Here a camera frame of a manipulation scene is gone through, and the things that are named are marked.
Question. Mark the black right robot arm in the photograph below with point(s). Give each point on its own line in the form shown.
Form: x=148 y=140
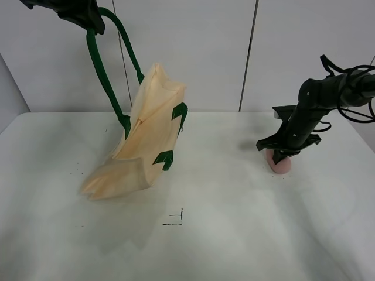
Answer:
x=316 y=98

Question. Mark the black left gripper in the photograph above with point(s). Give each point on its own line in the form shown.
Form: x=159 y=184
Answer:
x=84 y=13

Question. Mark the pink peach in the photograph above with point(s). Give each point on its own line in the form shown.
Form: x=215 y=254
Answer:
x=283 y=167

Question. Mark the cream linen bag green handles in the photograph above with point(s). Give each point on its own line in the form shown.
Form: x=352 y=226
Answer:
x=145 y=149

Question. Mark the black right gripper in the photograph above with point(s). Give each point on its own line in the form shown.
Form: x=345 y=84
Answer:
x=294 y=134

